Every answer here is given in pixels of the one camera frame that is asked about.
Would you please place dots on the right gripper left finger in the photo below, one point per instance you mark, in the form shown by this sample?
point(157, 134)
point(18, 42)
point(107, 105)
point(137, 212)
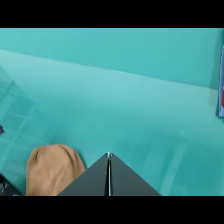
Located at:
point(93, 181)

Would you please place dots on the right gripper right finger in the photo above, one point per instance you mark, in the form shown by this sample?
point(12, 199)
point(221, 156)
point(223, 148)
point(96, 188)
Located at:
point(128, 182)

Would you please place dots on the tan shirt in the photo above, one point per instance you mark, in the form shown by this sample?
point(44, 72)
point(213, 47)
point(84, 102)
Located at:
point(53, 170)

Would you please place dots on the blue garment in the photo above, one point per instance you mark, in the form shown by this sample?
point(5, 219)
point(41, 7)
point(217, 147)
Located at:
point(221, 100)

